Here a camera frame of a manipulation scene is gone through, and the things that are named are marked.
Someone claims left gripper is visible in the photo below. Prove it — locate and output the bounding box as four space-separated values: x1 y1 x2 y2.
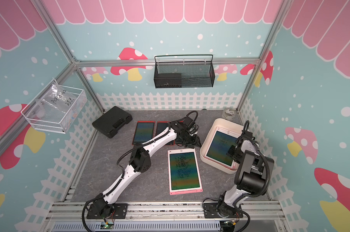
179 130 202 148

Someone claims white plastic storage box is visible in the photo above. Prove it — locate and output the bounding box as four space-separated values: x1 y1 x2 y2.
200 119 243 174

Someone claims red frame writing tablet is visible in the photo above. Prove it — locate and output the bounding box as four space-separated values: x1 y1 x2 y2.
132 121 155 145

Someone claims pink frame writing tablet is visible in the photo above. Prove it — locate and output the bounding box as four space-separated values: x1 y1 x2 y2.
168 148 203 195

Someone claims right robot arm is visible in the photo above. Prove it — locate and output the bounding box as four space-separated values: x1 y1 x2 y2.
216 120 275 218

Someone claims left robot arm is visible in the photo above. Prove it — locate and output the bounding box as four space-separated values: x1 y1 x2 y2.
81 111 202 222

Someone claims black box in basket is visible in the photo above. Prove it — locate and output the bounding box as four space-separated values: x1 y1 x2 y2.
154 73 182 89

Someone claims clear tape roll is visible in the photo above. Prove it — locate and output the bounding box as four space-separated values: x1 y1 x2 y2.
222 108 237 121

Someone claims black plastic tool case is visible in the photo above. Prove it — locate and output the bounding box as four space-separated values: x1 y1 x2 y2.
92 106 132 138

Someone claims clear plastic bag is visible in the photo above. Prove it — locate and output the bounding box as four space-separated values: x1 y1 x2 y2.
32 81 84 130

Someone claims black mesh wall basket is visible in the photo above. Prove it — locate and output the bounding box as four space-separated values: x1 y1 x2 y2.
154 54 216 88

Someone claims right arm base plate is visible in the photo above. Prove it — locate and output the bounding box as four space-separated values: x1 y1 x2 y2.
203 202 244 218

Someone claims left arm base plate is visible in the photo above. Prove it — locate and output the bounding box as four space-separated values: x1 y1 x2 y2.
87 203 128 219

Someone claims white wire wall basket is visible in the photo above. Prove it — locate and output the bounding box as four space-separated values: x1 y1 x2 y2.
20 79 88 134

